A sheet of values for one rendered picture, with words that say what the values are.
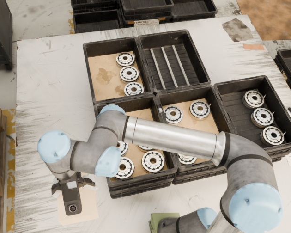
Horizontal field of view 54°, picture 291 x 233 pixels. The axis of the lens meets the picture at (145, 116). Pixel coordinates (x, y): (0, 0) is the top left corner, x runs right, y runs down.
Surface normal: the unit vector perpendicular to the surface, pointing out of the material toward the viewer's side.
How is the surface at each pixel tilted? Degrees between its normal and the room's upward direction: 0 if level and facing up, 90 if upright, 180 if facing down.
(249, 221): 64
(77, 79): 0
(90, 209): 0
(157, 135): 28
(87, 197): 0
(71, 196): 32
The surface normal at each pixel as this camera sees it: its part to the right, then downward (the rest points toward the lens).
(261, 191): -0.02, -0.73
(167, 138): -0.01, -0.06
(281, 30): 0.06, -0.51
